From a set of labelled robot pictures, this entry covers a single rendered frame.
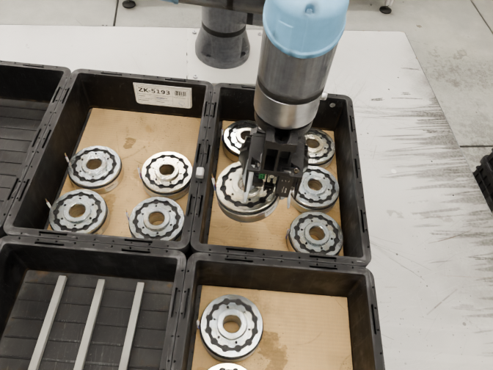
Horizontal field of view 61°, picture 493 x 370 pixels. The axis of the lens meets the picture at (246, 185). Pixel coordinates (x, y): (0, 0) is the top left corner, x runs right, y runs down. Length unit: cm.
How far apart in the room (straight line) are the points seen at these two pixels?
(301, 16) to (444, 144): 95
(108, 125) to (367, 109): 72
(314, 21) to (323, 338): 53
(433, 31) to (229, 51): 212
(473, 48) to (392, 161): 198
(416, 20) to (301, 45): 275
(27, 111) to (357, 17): 233
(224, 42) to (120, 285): 66
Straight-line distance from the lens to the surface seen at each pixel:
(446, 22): 323
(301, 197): 84
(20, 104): 110
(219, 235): 81
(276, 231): 82
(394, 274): 100
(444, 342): 99
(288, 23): 39
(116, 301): 77
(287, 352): 74
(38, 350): 77
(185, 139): 94
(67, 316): 79
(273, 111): 46
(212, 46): 114
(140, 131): 97
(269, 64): 43
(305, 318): 76
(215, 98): 89
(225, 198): 66
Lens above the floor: 154
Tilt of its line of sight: 55 degrees down
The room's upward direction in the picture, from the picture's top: 8 degrees clockwise
